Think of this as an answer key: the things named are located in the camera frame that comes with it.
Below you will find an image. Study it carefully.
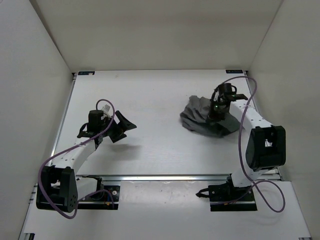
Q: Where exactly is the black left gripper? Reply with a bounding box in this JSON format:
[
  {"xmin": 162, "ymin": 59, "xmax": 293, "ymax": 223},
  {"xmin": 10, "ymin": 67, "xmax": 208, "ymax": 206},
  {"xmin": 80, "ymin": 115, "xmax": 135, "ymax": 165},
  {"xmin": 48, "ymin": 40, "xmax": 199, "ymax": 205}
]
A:
[{"xmin": 100, "ymin": 109, "xmax": 137, "ymax": 142}]

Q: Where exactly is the grey pleated skirt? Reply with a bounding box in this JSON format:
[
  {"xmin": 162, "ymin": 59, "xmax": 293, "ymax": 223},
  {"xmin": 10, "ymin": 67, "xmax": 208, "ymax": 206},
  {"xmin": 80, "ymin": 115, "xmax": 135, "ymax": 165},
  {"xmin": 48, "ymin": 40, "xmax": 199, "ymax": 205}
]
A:
[{"xmin": 179, "ymin": 95, "xmax": 240, "ymax": 138}]

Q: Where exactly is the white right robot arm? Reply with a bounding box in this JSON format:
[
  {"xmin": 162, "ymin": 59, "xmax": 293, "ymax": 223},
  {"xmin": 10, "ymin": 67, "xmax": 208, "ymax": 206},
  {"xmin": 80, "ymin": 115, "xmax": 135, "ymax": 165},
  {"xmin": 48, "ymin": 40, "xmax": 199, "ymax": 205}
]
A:
[{"xmin": 208, "ymin": 94, "xmax": 286, "ymax": 200}]

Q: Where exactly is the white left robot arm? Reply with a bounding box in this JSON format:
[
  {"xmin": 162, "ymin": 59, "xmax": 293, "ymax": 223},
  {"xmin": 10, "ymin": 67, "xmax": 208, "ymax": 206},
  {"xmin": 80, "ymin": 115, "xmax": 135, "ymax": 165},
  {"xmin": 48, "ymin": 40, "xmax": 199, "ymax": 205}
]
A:
[{"xmin": 36, "ymin": 110, "xmax": 137, "ymax": 213}]

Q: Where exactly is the dark label sticker right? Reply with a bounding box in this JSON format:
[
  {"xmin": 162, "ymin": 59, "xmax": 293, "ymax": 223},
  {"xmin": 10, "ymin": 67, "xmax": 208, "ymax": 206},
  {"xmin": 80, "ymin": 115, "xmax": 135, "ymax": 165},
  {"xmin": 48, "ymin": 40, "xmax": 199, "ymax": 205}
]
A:
[{"xmin": 225, "ymin": 69, "xmax": 244, "ymax": 74}]

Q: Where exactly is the dark label sticker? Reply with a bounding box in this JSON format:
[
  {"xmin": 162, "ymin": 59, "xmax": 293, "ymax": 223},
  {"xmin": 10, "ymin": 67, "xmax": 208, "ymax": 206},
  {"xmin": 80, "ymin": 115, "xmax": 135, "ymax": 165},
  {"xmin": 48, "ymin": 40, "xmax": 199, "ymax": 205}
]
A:
[
  {"xmin": 225, "ymin": 69, "xmax": 244, "ymax": 74},
  {"xmin": 77, "ymin": 71, "xmax": 95, "ymax": 76}
]

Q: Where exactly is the dark label sticker left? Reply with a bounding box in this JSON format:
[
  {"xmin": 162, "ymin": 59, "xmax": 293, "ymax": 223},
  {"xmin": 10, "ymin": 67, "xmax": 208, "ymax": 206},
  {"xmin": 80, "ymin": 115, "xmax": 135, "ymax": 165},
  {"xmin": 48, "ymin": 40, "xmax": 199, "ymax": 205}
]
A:
[{"xmin": 77, "ymin": 71, "xmax": 95, "ymax": 76}]

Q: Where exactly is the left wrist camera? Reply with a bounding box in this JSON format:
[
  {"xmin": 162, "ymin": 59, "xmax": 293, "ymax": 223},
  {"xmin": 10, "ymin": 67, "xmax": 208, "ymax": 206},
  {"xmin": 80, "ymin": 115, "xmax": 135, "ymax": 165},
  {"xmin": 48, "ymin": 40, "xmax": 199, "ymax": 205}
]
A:
[{"xmin": 77, "ymin": 104, "xmax": 112, "ymax": 138}]

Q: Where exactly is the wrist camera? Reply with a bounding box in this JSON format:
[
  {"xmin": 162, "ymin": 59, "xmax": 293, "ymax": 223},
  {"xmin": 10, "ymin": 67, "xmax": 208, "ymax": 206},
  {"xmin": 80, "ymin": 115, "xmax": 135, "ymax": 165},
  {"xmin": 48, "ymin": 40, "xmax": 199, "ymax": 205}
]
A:
[
  {"xmin": 211, "ymin": 83, "xmax": 248, "ymax": 102},
  {"xmin": 77, "ymin": 104, "xmax": 112, "ymax": 138}
]

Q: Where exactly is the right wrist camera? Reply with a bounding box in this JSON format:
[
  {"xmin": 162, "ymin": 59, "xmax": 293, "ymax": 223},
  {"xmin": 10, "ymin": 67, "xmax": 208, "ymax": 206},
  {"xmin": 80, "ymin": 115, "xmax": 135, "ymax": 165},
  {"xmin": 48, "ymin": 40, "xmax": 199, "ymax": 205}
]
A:
[{"xmin": 211, "ymin": 83, "xmax": 248, "ymax": 102}]

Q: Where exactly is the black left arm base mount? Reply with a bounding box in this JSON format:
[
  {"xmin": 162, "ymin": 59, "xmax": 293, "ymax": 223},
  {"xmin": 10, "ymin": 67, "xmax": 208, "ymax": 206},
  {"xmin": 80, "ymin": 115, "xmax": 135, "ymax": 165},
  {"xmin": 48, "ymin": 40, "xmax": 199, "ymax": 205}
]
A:
[{"xmin": 76, "ymin": 175, "xmax": 121, "ymax": 210}]

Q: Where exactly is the aluminium table edge rail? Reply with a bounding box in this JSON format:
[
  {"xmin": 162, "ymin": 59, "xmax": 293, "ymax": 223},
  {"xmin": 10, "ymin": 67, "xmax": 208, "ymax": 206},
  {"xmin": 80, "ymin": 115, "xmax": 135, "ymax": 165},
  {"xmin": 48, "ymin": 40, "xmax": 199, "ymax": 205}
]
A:
[{"xmin": 74, "ymin": 174, "xmax": 281, "ymax": 182}]

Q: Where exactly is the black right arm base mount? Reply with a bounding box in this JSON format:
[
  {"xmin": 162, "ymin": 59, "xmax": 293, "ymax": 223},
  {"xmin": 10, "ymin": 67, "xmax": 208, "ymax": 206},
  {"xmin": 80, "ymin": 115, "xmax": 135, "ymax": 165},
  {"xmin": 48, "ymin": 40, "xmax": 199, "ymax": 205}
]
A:
[{"xmin": 195, "ymin": 183, "xmax": 258, "ymax": 212}]

